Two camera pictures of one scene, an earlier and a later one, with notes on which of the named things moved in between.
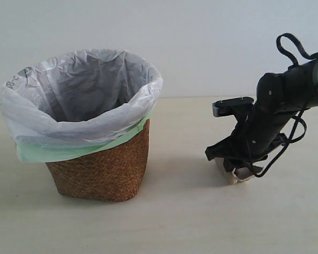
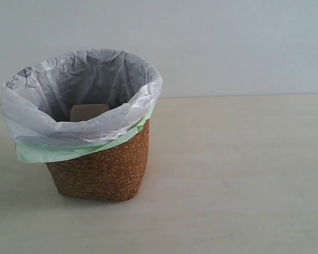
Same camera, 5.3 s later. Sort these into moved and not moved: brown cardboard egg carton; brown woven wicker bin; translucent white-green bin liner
Moved: brown cardboard egg carton
Not moved: translucent white-green bin liner; brown woven wicker bin
